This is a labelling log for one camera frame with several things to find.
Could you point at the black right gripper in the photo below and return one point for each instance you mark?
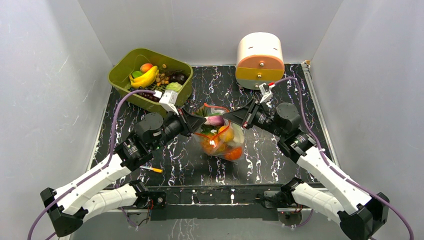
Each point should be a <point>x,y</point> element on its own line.
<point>249,115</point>

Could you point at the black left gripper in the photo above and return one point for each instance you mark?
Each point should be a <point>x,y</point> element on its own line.
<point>190,123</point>

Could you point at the green toy lettuce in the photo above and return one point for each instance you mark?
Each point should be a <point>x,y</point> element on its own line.
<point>239,138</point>

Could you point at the yellow toy lemon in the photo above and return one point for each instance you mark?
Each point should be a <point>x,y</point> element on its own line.
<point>226,134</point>

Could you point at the purple toy eggplant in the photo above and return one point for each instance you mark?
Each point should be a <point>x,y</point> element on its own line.
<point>215,120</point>

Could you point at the clear zip bag orange zipper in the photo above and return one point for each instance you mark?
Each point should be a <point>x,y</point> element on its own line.
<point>208,110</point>

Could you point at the orange toy pumpkin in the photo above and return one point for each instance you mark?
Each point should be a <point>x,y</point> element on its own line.
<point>233,154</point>

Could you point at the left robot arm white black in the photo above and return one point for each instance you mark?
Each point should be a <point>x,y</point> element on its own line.
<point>69,206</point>

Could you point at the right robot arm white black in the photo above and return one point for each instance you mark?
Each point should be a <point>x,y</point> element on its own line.
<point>358,214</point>

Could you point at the light green toy cabbage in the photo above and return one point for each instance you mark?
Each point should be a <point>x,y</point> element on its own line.
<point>173,86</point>

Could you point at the dark brown toy fruit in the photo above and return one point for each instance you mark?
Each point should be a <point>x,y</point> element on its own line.
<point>165,76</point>

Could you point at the dark purple toy grapes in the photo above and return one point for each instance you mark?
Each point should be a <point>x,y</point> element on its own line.
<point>152,95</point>

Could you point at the round white mini drawer cabinet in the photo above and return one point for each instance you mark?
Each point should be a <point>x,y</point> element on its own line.
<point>259,60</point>

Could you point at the white pen yellow cap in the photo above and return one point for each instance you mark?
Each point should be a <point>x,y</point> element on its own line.
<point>156,170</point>

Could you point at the yellow toy banana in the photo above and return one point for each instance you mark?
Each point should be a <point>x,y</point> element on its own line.
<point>144,80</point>

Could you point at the green toy lime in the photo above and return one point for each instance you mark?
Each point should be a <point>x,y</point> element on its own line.
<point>136,74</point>

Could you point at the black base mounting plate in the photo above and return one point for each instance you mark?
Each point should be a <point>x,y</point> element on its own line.
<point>222,202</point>

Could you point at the olive green plastic bin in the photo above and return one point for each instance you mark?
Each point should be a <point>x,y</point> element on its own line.
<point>119,75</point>

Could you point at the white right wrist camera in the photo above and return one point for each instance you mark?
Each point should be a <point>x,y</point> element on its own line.
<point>266,91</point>

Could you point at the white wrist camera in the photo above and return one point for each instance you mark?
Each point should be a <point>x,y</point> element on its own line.
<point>266,91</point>
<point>167,100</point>

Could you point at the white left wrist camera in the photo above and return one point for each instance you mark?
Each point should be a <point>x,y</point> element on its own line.
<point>167,100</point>

